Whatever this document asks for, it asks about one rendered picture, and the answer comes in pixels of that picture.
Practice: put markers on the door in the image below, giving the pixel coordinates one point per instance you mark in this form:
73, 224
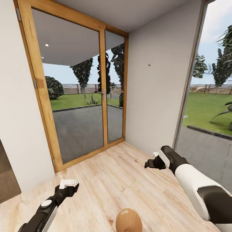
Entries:
79, 67

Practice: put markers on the fixed window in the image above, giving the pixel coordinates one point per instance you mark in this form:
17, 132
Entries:
204, 136

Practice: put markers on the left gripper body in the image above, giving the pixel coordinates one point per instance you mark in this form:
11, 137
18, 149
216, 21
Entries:
66, 192

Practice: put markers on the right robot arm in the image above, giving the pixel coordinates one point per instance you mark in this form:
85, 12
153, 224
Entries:
210, 200

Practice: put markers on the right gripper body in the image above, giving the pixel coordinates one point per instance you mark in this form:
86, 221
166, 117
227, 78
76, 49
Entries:
152, 163

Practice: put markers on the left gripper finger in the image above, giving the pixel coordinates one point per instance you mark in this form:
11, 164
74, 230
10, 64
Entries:
76, 188

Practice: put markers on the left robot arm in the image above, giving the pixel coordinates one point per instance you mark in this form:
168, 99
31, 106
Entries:
46, 212

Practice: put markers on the trash can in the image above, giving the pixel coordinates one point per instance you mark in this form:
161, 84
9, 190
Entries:
128, 222

